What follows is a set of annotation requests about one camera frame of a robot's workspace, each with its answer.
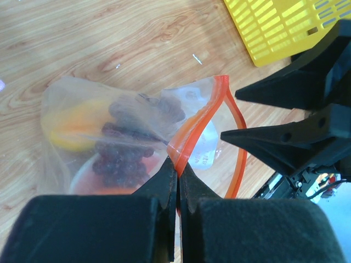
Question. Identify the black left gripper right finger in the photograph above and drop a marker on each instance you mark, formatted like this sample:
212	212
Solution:
214	229

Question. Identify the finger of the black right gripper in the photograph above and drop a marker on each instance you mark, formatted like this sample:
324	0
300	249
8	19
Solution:
318	77

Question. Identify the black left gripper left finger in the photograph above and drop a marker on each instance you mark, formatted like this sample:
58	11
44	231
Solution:
99	228

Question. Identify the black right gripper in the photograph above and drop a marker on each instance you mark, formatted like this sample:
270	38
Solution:
311	156

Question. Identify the dark grape bunch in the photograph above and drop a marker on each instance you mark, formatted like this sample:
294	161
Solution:
141	124

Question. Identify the clear zip bag orange zipper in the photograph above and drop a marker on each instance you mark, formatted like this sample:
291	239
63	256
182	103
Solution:
209	107

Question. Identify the yellow green mango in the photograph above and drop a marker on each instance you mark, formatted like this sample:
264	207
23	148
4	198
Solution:
77	128

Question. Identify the watermelon slice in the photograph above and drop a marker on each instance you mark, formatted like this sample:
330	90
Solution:
87	182

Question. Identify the yellow plastic basket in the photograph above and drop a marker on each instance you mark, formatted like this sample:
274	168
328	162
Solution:
272	30

